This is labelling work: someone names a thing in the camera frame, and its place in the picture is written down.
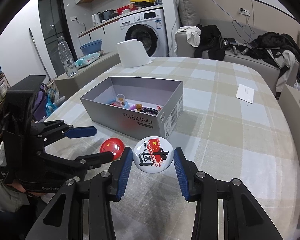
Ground red China badge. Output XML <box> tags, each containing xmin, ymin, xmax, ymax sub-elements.
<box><xmin>100</xmin><ymin>138</ymin><xmax>125</xmax><ymax>160</ymax></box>

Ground white badge with calligraphy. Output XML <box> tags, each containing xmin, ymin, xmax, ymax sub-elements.
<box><xmin>133</xmin><ymin>136</ymin><xmax>173</xmax><ymax>173</ymax></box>

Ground purple ring hair tie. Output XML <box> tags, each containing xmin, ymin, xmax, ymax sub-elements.
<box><xmin>128</xmin><ymin>103</ymin><xmax>144</xmax><ymax>112</ymax></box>

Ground black spiral hair tie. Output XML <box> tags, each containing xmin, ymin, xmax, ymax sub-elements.
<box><xmin>140</xmin><ymin>106</ymin><xmax>162</xmax><ymax>116</ymax></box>

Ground left hand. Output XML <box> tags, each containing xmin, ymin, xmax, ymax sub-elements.
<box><xmin>5</xmin><ymin>180</ymin><xmax>28</xmax><ymax>193</ymax></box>

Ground purple bag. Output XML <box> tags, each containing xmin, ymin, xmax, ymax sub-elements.
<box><xmin>33</xmin><ymin>84</ymin><xmax>47</xmax><ymax>121</ymax></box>

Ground blue shopping bag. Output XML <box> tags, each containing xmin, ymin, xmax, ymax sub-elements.
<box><xmin>45</xmin><ymin>88</ymin><xmax>65</xmax><ymax>116</ymax></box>

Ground clear plastic water bottle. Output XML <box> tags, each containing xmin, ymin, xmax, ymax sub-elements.
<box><xmin>58</xmin><ymin>36</ymin><xmax>77</xmax><ymax>77</ymax></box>

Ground wet wipes pack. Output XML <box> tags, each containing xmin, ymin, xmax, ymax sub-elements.
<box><xmin>75</xmin><ymin>53</ymin><xmax>100</xmax><ymax>69</ymax></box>

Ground grey low cabinet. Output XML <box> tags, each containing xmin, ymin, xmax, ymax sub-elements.
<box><xmin>55</xmin><ymin>52</ymin><xmax>120</xmax><ymax>100</ymax></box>

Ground blue plastic basin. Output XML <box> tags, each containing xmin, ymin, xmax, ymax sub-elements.
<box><xmin>80</xmin><ymin>39</ymin><xmax>102</xmax><ymax>55</ymax></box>

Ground grey phone box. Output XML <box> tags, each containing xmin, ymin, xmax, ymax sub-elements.
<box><xmin>81</xmin><ymin>76</ymin><xmax>183</xmax><ymax>139</ymax></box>

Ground checked tablecloth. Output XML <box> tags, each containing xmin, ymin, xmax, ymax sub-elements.
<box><xmin>50</xmin><ymin>57</ymin><xmax>300</xmax><ymax>239</ymax></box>

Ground white kettle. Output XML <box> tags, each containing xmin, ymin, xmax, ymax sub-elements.
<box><xmin>91</xmin><ymin>14</ymin><xmax>101</xmax><ymax>27</ymax></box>

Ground white paper card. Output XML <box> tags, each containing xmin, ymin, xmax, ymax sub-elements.
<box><xmin>236</xmin><ymin>84</ymin><xmax>254</xmax><ymax>104</ymax></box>

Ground white washing machine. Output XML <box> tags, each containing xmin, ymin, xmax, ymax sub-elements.
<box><xmin>119</xmin><ymin>8</ymin><xmax>168</xmax><ymax>57</ymax></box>

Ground pile of dark clothes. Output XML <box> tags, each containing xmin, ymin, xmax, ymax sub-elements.
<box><xmin>246</xmin><ymin>31</ymin><xmax>300</xmax><ymax>95</ymax></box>

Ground white garment on sofa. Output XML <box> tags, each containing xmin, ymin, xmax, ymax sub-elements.
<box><xmin>175</xmin><ymin>25</ymin><xmax>202</xmax><ymax>48</ymax></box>

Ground grey cushion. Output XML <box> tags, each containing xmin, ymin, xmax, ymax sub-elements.
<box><xmin>178</xmin><ymin>0</ymin><xmax>200</xmax><ymax>26</ymax></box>

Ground black jacket on sofa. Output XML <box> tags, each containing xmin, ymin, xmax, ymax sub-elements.
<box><xmin>194</xmin><ymin>24</ymin><xmax>225</xmax><ymax>61</ymax></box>

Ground grey sofa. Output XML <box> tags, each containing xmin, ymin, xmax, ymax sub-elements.
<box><xmin>175</xmin><ymin>34</ymin><xmax>299</xmax><ymax>98</ymax></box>

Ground mop handle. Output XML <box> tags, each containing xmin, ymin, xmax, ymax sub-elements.
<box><xmin>29</xmin><ymin>28</ymin><xmax>52</xmax><ymax>81</ymax></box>

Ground blue ring hair tie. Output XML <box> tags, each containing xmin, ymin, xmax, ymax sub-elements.
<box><xmin>107</xmin><ymin>97</ymin><xmax>131</xmax><ymax>110</ymax></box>

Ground wall socket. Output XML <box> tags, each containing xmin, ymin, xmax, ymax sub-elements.
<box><xmin>238</xmin><ymin>8</ymin><xmax>250</xmax><ymax>17</ymax></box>

